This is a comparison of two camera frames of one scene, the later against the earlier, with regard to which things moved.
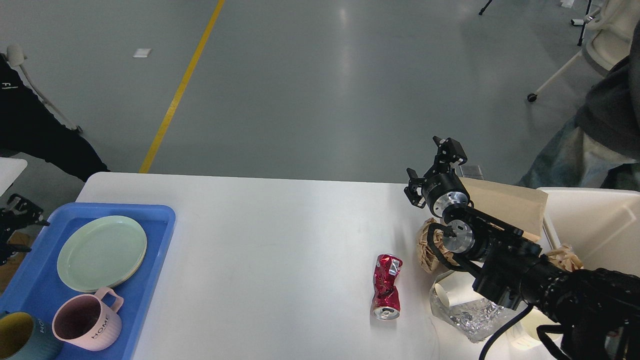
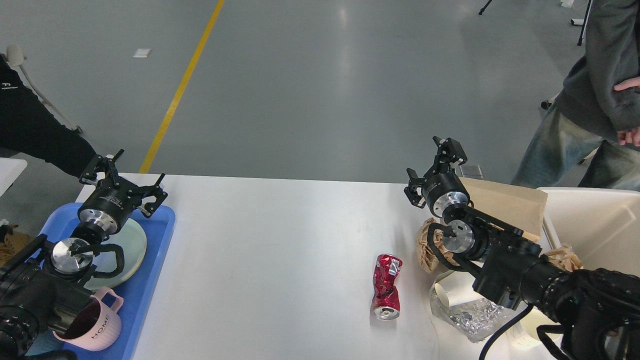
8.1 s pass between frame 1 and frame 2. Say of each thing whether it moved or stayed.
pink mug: stayed
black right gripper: stayed
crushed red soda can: stayed
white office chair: moved
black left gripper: moved
